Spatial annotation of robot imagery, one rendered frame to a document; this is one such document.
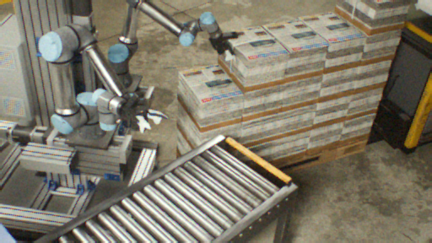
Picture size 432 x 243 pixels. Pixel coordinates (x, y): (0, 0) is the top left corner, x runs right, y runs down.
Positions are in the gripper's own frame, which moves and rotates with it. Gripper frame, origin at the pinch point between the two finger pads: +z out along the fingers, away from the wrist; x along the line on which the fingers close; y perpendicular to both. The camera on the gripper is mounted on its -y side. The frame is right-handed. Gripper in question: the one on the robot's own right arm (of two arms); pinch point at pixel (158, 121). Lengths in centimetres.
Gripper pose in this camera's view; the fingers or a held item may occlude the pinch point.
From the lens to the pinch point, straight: 213.1
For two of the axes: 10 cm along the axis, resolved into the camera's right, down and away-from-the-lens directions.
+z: 8.3, 3.8, -4.2
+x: -5.5, 3.6, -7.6
